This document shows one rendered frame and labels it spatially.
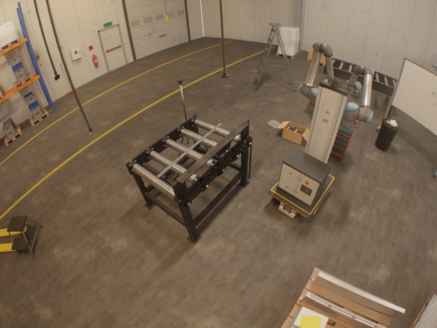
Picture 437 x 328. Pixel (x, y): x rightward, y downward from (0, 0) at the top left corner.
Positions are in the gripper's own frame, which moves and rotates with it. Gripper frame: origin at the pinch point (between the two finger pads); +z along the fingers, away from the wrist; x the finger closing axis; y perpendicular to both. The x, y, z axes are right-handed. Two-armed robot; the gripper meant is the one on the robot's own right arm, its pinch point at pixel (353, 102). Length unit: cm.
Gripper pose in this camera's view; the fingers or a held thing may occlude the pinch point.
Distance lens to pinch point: 368.4
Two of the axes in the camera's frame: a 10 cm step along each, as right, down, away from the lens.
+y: -5.6, 4.3, -7.1
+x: 8.2, 3.5, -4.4
